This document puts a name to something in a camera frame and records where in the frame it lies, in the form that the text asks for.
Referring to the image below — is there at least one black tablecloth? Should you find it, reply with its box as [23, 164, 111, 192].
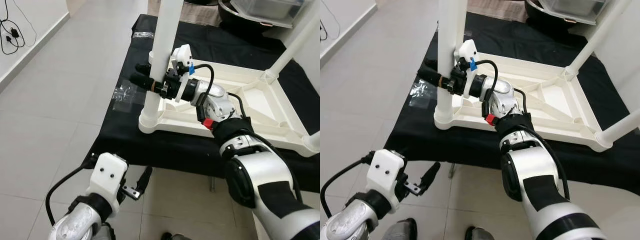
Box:
[384, 11, 640, 196]
[90, 14, 321, 193]

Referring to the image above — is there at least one beige cloth covered bench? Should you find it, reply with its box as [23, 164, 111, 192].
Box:
[465, 0, 531, 23]
[148, 0, 224, 27]

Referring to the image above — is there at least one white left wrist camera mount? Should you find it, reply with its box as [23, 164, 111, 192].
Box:
[85, 152, 129, 208]
[366, 148, 407, 203]

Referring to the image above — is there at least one black round bowl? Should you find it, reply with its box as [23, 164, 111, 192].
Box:
[525, 0, 586, 32]
[218, 0, 281, 36]

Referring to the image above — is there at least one clear plastic storage bin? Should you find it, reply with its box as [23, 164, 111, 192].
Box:
[541, 0, 609, 25]
[231, 0, 302, 29]

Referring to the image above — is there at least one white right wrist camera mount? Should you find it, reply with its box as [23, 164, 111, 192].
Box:
[170, 44, 196, 104]
[454, 39, 480, 99]

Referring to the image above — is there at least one white plastic table top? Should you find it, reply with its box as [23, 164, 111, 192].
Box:
[433, 50, 613, 153]
[138, 50, 321, 158]

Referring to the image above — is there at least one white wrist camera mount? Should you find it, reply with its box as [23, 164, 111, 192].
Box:
[85, 152, 129, 208]
[366, 148, 407, 203]
[454, 39, 480, 99]
[170, 44, 196, 104]

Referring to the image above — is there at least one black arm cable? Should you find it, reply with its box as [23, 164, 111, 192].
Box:
[45, 160, 94, 226]
[320, 155, 374, 218]
[477, 60, 499, 104]
[192, 63, 217, 109]

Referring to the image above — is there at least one clear tape cross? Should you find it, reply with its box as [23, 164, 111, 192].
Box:
[409, 77, 439, 109]
[112, 80, 141, 112]

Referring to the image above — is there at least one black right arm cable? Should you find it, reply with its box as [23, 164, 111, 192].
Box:
[477, 60, 499, 104]
[192, 63, 217, 109]

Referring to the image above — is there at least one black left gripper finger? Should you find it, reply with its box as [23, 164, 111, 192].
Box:
[419, 161, 442, 190]
[135, 166, 153, 194]

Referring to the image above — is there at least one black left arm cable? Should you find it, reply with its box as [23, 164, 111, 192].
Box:
[320, 155, 374, 218]
[45, 160, 94, 226]

